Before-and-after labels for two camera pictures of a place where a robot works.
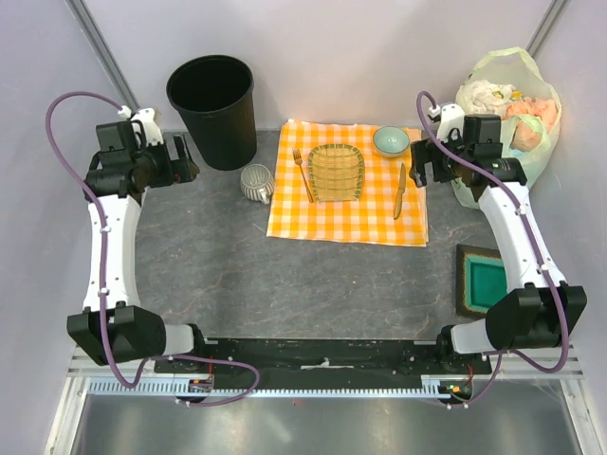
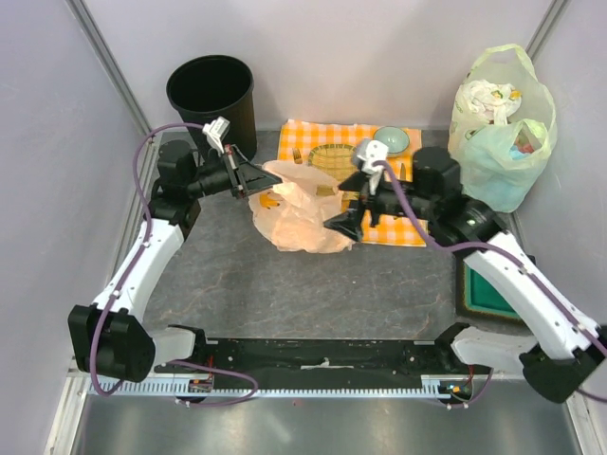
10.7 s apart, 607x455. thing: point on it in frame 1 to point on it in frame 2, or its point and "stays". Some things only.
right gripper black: x=422 y=154 to x=369 y=199
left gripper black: x=181 y=170 to x=249 y=177
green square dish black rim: x=481 y=279 stays
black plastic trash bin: x=216 y=96 stays
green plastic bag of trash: x=507 y=82 stays
